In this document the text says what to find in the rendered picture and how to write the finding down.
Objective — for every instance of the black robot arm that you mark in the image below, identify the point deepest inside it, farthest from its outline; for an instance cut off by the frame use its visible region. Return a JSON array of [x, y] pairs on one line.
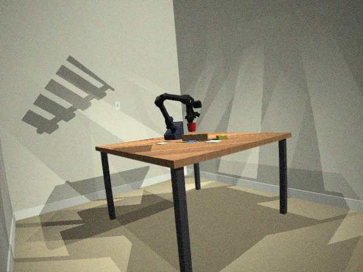
[[185, 99]]

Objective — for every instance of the dark red cup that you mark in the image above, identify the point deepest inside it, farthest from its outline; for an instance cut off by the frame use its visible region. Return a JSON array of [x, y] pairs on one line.
[[191, 127]]

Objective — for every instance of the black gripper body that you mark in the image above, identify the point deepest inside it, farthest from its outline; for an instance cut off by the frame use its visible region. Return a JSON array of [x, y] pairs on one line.
[[190, 114]]

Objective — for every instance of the yellow rectangular block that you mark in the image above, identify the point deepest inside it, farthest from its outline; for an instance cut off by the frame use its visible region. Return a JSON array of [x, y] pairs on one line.
[[221, 137]]

